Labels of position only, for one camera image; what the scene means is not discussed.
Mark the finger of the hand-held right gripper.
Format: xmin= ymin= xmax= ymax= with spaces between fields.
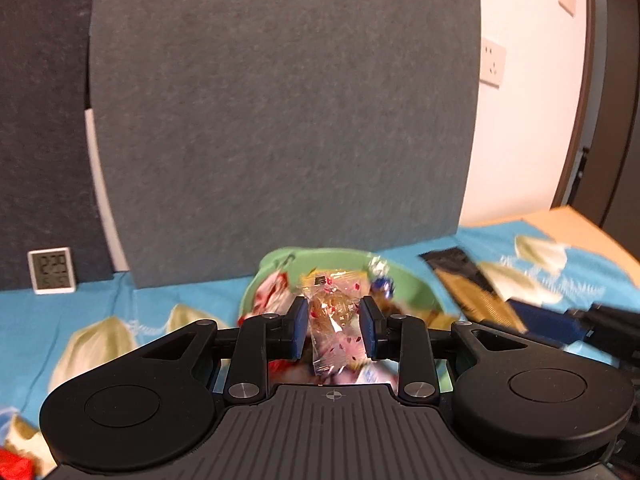
xmin=505 ymin=300 xmax=640 ymax=366

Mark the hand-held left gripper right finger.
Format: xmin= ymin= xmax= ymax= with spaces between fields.
xmin=360 ymin=296 xmax=533 ymax=406

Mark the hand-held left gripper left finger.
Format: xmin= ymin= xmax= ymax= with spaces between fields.
xmin=142 ymin=296 xmax=311 ymax=405

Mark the clear candy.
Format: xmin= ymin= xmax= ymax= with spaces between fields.
xmin=299 ymin=269 xmax=375 ymax=377

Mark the red white snack packet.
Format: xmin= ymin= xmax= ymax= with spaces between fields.
xmin=250 ymin=269 xmax=295 ymax=317

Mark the silver foil candy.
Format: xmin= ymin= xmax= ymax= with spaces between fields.
xmin=366 ymin=254 xmax=396 ymax=281

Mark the green plastic bowl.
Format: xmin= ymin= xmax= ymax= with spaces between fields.
xmin=238 ymin=246 xmax=463 ymax=333

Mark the black gold snack packet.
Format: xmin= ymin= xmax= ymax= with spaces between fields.
xmin=419 ymin=246 xmax=530 ymax=335

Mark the blue floral tablecloth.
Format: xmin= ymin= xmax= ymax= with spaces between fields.
xmin=0 ymin=217 xmax=640 ymax=480

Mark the white pole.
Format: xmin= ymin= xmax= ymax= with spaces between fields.
xmin=84 ymin=107 xmax=132 ymax=273

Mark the white digital clock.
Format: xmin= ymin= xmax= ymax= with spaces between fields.
xmin=27 ymin=246 xmax=79 ymax=295

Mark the red gold patterned packet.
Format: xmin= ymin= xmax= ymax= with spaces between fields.
xmin=0 ymin=447 xmax=37 ymax=480

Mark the dark grey felt panel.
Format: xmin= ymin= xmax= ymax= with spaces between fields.
xmin=0 ymin=0 xmax=117 ymax=292

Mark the dark brown door frame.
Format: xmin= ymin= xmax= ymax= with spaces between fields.
xmin=552 ymin=0 xmax=640 ymax=233

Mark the white wall socket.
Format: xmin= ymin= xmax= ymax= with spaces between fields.
xmin=479 ymin=37 xmax=507 ymax=89

